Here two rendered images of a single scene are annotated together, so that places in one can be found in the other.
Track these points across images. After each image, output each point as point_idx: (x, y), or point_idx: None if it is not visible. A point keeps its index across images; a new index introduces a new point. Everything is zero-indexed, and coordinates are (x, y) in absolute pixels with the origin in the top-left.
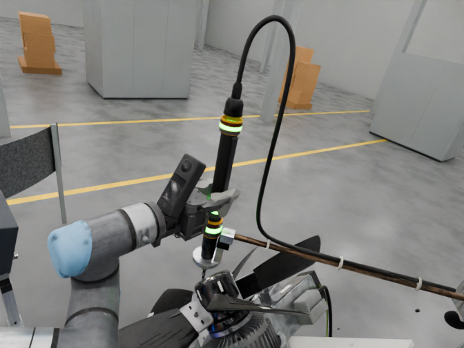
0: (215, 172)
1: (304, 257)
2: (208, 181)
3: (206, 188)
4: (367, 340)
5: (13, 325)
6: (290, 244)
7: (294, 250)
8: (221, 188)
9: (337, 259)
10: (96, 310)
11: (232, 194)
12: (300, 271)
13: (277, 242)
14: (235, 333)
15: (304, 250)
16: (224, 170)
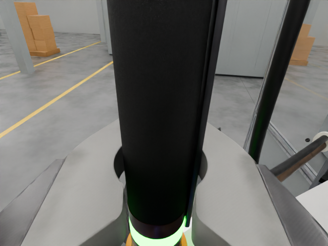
0: (141, 87)
1: (300, 166)
2: (94, 153)
3: (124, 198)
4: (309, 193)
5: None
6: (283, 162)
7: (290, 168)
8: (190, 148)
9: (326, 139)
10: None
11: (236, 144)
12: None
13: (276, 175)
14: None
15: (301, 158)
16: (203, 41)
